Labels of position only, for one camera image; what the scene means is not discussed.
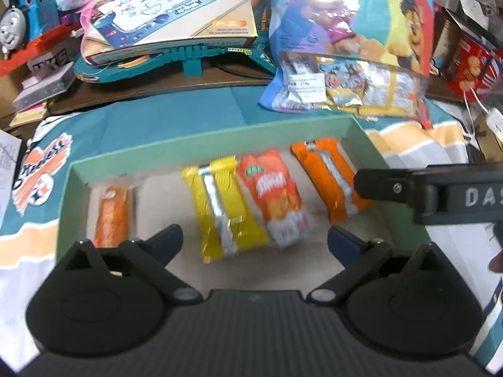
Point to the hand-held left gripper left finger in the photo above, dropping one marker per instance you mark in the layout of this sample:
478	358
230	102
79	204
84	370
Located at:
169	239

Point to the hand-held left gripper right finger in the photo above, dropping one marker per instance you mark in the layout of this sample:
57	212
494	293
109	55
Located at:
345	243

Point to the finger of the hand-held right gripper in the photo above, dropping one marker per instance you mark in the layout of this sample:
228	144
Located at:
379	184

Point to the orange snack packet silver seam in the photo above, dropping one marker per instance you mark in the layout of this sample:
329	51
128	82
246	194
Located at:
330	172

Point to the slim orange sausage packet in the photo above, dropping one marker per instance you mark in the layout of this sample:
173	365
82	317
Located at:
114	216

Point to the yellow snack packet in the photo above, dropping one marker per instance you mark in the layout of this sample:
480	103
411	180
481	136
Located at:
224	204

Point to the orange and white snack packet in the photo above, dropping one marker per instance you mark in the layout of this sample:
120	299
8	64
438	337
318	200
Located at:
275	200

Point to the green cardboard box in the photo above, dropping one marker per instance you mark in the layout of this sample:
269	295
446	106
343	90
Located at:
220	141

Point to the white hang tag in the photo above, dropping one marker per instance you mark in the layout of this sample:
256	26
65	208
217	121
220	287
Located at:
494	125

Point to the red biscuit box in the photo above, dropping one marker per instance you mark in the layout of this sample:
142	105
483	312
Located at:
471	66

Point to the teal and orange printed blanket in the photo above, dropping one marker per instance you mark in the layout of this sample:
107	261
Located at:
165	106

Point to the large cartoon snack bag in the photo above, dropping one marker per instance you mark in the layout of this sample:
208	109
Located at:
353	39

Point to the printed paper sheet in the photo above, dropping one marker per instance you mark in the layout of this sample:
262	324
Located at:
8	165

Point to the teal toy track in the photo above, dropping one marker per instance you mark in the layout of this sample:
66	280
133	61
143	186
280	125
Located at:
188	57

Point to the brown cardboard box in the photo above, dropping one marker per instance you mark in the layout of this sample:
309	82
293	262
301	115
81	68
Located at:
467	4

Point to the stack of notebooks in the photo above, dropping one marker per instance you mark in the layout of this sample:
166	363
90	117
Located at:
39	94

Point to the white printed box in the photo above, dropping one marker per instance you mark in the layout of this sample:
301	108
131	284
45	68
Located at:
51	63

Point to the drawing mat box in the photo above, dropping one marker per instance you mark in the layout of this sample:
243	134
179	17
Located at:
165	11

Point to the orange toy track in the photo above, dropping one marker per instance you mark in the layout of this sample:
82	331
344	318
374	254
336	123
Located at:
35	47

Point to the blue toy train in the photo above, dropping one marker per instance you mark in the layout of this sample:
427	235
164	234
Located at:
27	15

